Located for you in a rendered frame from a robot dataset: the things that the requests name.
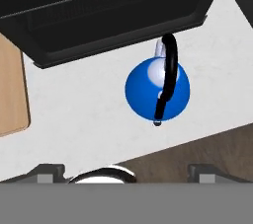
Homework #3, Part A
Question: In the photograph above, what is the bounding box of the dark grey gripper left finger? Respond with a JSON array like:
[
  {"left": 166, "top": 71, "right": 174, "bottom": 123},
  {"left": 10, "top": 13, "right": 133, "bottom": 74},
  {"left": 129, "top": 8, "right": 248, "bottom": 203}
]
[{"left": 6, "top": 163, "right": 69, "bottom": 185}]

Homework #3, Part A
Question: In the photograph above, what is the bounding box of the light wooden tray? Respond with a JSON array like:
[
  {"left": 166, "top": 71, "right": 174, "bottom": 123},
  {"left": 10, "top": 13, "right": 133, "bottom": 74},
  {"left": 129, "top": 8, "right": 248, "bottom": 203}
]
[{"left": 0, "top": 33, "right": 32, "bottom": 138}]

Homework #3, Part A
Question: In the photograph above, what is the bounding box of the white round object with black rim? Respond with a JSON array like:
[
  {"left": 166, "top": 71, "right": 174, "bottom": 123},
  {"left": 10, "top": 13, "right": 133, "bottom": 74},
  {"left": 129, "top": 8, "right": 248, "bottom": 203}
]
[{"left": 67, "top": 165, "right": 137, "bottom": 185}]

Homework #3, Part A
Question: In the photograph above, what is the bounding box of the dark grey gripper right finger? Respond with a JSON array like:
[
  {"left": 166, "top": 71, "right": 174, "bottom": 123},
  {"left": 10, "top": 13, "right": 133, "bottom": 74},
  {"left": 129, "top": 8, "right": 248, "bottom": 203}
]
[{"left": 187, "top": 164, "right": 250, "bottom": 185}]

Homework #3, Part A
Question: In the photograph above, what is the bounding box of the black cabinet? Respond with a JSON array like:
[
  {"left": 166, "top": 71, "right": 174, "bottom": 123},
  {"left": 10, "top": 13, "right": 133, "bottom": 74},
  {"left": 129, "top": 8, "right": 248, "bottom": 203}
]
[{"left": 0, "top": 0, "right": 253, "bottom": 70}]

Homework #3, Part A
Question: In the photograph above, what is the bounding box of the blue kettle with black handle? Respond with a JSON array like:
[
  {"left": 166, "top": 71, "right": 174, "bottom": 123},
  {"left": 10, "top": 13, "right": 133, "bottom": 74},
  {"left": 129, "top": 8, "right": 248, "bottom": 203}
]
[{"left": 125, "top": 33, "right": 192, "bottom": 128}]

